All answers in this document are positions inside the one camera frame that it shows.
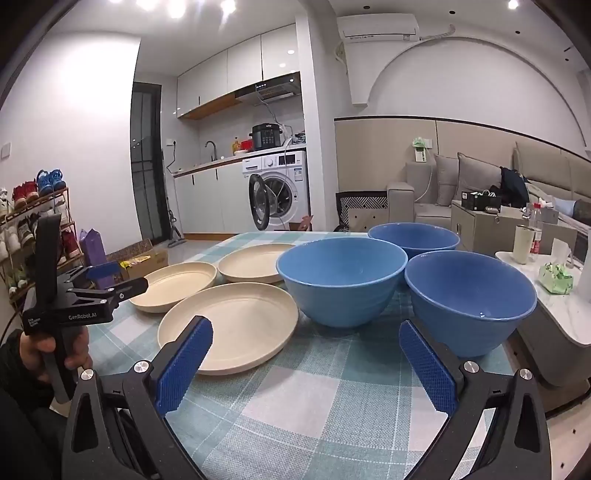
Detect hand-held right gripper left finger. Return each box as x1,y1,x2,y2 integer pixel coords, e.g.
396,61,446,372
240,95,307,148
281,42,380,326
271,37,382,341
62,316,214,480

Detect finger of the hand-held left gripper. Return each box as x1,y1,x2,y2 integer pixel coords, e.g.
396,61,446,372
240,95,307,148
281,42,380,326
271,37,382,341
69,261,121,291
69,277,149,306

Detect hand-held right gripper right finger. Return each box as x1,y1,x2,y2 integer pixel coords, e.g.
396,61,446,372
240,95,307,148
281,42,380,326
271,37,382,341
398,319,552,480

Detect cream round plate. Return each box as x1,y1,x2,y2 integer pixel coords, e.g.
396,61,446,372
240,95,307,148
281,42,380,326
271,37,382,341
129,261,218,315
218,243,296,284
158,282,300,376

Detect blue bowl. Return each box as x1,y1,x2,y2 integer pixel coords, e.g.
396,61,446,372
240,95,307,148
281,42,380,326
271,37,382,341
276,237,408,328
405,250,537,358
368,223,461,260

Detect person's left forearm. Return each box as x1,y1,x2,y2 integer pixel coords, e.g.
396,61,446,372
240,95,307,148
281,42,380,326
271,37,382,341
0,342,70,480

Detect person's left hand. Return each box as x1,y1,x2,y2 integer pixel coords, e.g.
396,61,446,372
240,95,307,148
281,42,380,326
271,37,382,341
18,329,92,384

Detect purple bag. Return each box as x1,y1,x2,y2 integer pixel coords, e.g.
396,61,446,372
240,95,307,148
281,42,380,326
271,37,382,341
79,228,116,289

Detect brown cardboard box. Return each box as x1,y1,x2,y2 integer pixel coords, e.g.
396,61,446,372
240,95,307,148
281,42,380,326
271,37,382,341
107,240,169,282

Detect wooden shoe rack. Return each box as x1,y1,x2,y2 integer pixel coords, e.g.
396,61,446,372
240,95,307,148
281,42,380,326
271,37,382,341
0,187,86,305

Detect stick vacuum cleaner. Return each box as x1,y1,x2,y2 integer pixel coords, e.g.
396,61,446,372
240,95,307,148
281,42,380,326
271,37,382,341
163,148,188,248

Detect shoe rack with shoes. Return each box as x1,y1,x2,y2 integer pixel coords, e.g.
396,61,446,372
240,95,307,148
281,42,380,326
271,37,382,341
0,169,84,296

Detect teal checked tablecloth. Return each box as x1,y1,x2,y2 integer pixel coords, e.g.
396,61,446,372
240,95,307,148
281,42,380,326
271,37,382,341
88,231,518,480

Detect black glass door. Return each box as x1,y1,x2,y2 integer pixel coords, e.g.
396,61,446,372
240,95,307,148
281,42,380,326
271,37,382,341
130,82,167,245

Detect white kitchen base cabinets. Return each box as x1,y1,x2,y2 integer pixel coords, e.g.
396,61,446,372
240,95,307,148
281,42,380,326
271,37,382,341
173,157,245,238

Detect grey bedside cabinet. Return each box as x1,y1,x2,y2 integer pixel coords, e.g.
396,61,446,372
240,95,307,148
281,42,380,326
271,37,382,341
451,199,578,259

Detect marble coffee table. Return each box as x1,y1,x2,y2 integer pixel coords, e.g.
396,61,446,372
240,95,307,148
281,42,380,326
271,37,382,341
495,249,591,388

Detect green tissue pack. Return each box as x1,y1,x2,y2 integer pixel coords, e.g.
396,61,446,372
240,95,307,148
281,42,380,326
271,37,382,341
538,262,574,295

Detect cream tumbler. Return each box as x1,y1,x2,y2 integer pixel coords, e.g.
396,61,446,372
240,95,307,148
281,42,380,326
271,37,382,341
513,224,536,265

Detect grey sofa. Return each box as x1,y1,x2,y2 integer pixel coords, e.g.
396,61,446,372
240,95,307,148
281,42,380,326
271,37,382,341
387,152,509,222

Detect black storage box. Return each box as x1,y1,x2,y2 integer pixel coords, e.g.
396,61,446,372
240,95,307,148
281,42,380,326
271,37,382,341
461,190,502,212

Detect clear bottle with red label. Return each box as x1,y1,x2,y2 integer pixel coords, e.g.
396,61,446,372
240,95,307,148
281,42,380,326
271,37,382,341
530,203,544,254

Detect black white patterned rug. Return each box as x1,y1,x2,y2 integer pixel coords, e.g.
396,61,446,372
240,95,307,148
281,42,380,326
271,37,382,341
336,191,389,232

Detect small grey cushion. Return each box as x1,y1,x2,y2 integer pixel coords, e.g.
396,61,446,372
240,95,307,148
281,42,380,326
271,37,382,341
436,154,460,206

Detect large grey cushion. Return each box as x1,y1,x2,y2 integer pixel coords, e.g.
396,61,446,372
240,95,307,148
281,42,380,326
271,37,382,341
455,152,504,204

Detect black jacket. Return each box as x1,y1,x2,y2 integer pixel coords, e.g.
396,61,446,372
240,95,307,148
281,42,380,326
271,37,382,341
500,167,531,208

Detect black pressure cooker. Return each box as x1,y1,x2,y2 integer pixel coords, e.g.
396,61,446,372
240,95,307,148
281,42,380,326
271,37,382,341
249,122,283,151

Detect white washing machine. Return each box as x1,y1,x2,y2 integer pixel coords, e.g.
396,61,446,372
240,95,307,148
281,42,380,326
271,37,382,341
241,150,311,232

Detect black range hood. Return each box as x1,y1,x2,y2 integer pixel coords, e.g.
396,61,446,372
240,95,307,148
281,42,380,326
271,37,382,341
235,73,301,106

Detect ceiling lamp with bulbs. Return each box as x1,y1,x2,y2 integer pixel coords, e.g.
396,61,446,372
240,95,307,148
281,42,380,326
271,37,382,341
134,0,238,19

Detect white air conditioner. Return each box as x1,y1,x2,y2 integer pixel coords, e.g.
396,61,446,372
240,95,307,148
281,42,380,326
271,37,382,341
337,13,420,43

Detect white wall cabinets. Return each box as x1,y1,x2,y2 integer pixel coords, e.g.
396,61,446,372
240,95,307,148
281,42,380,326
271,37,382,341
177,23,298,120

